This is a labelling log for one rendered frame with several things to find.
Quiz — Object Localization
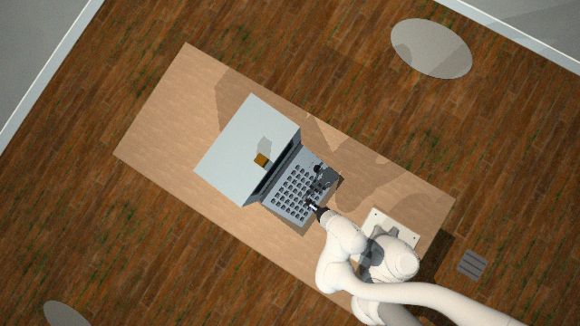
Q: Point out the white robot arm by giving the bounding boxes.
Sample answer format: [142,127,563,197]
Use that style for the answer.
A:
[315,210,528,326]

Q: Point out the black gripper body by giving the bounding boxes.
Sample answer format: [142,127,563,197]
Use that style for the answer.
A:
[314,206,331,223]

